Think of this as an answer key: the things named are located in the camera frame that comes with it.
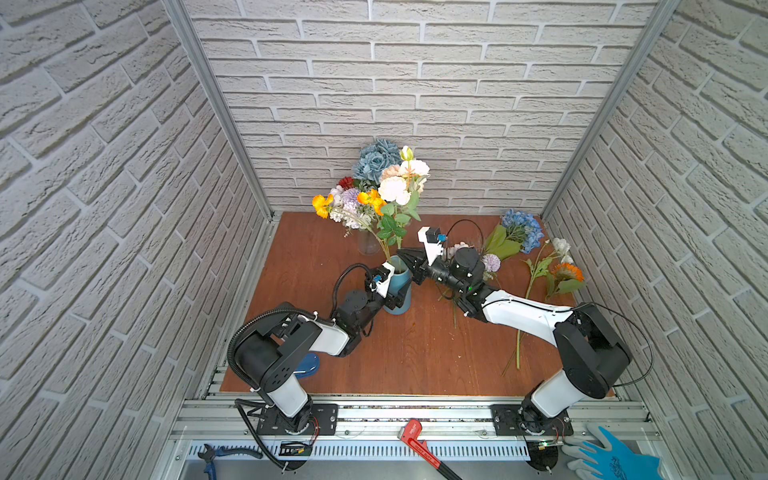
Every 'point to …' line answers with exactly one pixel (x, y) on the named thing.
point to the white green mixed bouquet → (490, 257)
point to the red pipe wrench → (411, 431)
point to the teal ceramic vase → (401, 276)
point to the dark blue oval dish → (308, 365)
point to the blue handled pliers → (209, 454)
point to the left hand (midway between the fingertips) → (405, 269)
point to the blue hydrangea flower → (528, 225)
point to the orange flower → (564, 278)
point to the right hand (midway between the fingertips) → (403, 250)
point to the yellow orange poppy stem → (322, 204)
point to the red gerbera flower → (346, 182)
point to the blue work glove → (616, 462)
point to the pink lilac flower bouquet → (347, 210)
